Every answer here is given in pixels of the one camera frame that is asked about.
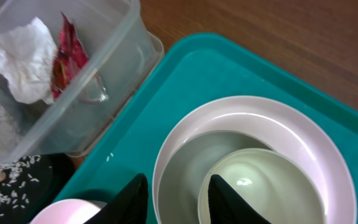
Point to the grey green bowl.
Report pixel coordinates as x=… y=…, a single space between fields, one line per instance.
x=176 y=200

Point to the black food waste tray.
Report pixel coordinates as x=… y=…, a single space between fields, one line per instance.
x=31 y=184

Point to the red snack wrapper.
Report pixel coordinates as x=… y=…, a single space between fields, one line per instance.
x=68 y=62

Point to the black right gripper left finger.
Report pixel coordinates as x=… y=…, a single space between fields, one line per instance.
x=129 y=206

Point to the pale green cup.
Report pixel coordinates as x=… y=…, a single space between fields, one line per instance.
x=271 y=184

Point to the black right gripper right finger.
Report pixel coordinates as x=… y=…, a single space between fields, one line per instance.
x=226 y=206

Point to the clear plastic waste bin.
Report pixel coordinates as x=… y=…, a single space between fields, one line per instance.
x=121 y=54

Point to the small pink bowl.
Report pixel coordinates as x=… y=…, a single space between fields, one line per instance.
x=68 y=211

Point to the teal serving tray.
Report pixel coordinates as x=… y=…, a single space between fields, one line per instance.
x=196 y=70

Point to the white napkin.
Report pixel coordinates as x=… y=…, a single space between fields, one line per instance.
x=26 y=56

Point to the pale pink plate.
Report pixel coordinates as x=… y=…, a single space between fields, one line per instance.
x=283 y=129

